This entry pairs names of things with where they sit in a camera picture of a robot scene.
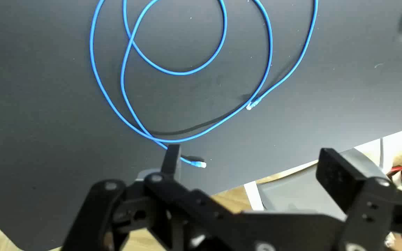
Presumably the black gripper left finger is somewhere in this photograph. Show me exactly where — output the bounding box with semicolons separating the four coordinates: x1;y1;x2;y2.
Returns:
60;144;240;251

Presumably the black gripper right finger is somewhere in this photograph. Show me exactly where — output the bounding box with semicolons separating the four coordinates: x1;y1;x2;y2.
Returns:
316;147;402;251

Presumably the blue ethernet cable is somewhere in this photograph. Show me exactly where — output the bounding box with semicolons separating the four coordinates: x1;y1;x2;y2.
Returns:
88;0;320;171

